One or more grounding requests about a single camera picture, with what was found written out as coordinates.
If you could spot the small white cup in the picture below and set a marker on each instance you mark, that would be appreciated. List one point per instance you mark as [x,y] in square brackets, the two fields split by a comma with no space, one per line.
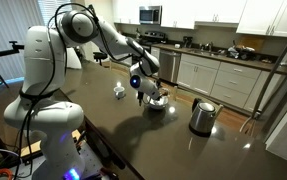
[177,46]

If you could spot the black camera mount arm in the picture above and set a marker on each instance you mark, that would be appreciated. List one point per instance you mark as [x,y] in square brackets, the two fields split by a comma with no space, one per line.
[3,51]

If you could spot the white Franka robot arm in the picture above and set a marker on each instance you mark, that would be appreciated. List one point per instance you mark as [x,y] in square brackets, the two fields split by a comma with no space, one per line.
[46,60]

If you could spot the white lower kitchen cabinets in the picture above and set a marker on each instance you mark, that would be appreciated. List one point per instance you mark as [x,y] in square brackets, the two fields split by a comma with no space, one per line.
[199,75]

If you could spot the stainless steel microwave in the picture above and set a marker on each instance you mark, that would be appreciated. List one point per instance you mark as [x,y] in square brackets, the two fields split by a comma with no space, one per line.
[150,15]

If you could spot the stainless steel dishwasher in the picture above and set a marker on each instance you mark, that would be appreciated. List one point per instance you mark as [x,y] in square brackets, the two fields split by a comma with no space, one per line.
[169,65]

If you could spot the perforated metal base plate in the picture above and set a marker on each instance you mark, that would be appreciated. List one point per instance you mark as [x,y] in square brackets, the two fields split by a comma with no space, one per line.
[89,160]

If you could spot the white ceramic bowl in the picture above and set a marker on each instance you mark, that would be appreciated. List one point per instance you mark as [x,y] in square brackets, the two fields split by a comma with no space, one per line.
[158,105]

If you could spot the pale wooden chair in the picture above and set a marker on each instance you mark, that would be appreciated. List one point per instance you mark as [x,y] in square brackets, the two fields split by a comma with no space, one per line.
[175,93]

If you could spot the cluttered dish rack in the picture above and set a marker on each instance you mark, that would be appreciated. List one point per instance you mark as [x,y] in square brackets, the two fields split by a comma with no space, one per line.
[241,51]

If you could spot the grey metal stand pole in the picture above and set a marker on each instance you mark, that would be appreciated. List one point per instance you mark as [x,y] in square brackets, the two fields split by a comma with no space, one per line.
[276,66]

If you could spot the chrome sink faucet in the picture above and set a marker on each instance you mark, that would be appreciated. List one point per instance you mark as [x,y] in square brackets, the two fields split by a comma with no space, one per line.
[209,46]

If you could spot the black stool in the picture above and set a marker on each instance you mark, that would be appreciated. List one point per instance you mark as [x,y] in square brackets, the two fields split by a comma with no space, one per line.
[100,55]

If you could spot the wooden cutting board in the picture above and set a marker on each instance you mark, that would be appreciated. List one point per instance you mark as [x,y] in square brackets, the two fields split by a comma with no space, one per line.
[254,41]

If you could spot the stainless steel electric kettle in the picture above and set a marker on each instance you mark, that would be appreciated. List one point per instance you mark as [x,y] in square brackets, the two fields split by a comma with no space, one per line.
[202,116]

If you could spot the white tapered object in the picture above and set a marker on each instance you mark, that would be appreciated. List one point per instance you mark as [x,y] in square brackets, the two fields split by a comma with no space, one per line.
[74,58]

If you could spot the white kitchen cabinets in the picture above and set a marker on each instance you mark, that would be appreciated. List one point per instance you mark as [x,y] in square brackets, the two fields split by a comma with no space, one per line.
[199,75]
[266,15]

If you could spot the white ceramic mug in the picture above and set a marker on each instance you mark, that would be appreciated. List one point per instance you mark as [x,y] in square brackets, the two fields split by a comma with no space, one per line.
[119,91]

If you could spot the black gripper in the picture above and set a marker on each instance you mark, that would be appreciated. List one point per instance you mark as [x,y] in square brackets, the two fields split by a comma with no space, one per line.
[157,92]

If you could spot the black coffee maker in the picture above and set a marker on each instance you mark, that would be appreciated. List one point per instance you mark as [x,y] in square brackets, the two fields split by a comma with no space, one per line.
[187,41]

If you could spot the dark kitchen countertop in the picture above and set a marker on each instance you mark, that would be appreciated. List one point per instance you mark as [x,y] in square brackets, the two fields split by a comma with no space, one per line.
[216,58]

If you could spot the white window blinds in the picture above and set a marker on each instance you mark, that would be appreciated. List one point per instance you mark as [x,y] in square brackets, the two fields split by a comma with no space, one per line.
[13,20]

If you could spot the white upper kitchen cabinets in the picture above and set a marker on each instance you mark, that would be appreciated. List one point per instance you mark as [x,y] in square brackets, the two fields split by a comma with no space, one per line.
[266,15]

